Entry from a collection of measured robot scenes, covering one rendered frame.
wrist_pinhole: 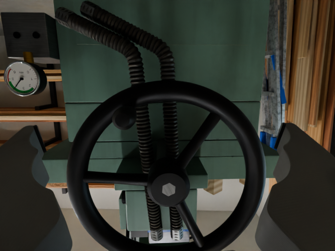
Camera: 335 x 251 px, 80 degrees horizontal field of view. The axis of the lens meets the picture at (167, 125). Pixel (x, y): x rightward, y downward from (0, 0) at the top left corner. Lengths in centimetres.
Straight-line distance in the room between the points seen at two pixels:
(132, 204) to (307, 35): 169
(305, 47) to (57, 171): 173
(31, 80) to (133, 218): 32
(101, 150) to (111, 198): 314
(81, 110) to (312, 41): 170
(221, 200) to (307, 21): 267
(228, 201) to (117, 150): 320
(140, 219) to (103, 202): 326
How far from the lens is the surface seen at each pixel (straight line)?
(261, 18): 51
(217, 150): 49
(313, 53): 189
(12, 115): 320
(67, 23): 39
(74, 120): 49
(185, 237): 49
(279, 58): 143
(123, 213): 97
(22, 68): 46
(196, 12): 47
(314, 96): 186
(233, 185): 347
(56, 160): 54
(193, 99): 27
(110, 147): 48
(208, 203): 355
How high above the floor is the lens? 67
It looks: 12 degrees up
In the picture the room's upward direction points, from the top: 180 degrees clockwise
